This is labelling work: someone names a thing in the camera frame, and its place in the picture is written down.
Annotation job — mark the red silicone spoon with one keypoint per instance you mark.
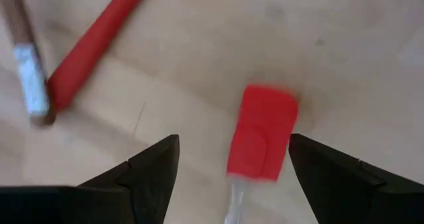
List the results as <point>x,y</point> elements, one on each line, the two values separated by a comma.
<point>86,55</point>

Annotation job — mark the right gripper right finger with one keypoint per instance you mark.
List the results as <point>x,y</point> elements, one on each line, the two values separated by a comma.
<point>357,197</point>

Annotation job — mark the dark wooden spoon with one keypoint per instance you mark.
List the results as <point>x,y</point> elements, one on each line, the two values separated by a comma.
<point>30,78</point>

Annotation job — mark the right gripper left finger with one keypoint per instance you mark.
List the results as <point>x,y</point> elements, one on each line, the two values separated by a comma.
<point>99,204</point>

